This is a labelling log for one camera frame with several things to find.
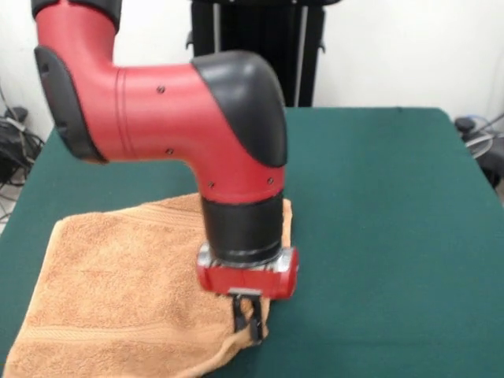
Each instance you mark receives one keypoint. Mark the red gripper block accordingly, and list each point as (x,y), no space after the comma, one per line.
(252,281)

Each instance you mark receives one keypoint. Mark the tan terry towel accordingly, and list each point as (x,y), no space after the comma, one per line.
(118,283)

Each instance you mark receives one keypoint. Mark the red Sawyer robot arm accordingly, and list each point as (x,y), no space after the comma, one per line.
(157,118)

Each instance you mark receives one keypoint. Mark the dark green table cloth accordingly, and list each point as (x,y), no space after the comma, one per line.
(393,236)

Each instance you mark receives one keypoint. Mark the small black plug box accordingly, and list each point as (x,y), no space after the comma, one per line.
(465,124)

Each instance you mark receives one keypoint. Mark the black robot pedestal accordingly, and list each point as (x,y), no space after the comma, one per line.
(275,39)

